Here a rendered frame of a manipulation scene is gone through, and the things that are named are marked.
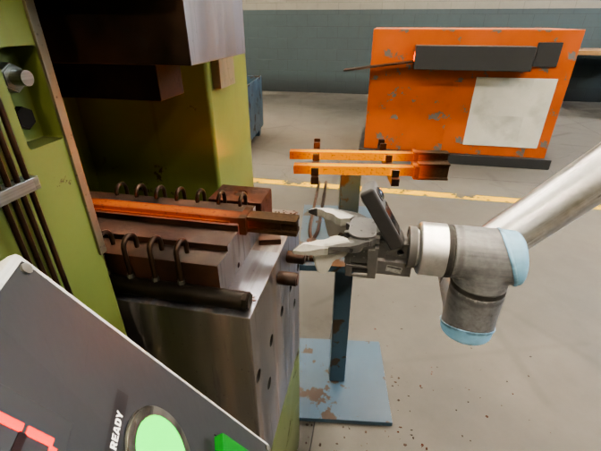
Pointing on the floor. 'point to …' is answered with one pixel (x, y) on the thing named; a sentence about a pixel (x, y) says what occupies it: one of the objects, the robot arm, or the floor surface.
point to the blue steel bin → (255, 105)
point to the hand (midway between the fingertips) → (300, 225)
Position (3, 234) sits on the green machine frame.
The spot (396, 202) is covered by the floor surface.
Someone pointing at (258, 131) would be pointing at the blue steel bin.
